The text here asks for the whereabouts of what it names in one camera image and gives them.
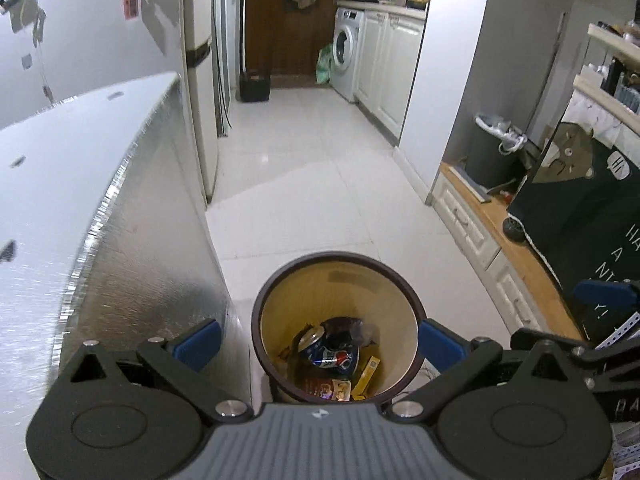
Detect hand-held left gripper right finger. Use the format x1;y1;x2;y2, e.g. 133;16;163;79
386;318;587;424

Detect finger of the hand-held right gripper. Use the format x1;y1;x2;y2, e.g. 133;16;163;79
571;280;640;312
510;328;640;392

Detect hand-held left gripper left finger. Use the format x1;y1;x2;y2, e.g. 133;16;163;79
52;319;252;424

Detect beige trash bin brown rim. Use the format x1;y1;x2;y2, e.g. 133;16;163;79
251;252;426;406

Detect yellow snack packet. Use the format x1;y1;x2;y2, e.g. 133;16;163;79
350;355;382;401

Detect dark purple snack packet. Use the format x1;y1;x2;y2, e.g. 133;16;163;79
320;316;381;349

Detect blue packet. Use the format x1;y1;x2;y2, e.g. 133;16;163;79
297;325;361;377

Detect red snack packet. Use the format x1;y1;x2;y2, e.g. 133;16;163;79
302;377;335;401

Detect grey pedal trash can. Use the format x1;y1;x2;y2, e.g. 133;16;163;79
452;112;527;204

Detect dark printed cloth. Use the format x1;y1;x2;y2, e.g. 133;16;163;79
506;122;640;342

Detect small black object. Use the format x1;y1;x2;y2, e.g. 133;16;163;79
501;216;526;245

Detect white drawer cabinet wooden top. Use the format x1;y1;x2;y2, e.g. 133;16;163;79
430;160;587;342

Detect white plastic bin liner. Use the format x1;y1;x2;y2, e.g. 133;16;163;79
475;114;529;154

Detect long thin pole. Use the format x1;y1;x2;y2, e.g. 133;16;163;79
536;11;566;127

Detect grey refrigerator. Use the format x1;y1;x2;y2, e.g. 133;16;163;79
180;0;234;204

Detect black crate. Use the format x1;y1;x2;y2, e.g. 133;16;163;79
239;71;272;104

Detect white kitchen cabinets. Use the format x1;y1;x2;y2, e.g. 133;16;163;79
352;7;429;142

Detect green plastic bag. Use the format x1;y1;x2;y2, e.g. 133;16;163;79
315;45;335;86

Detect white washing machine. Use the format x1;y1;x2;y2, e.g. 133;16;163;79
330;7;366;104

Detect brown wooden door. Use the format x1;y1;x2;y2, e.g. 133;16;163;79
244;0;342;89

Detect white perforated metal frame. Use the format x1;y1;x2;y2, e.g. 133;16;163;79
597;312;640;480

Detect white wall shelf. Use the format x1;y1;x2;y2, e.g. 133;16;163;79
572;22;640;111

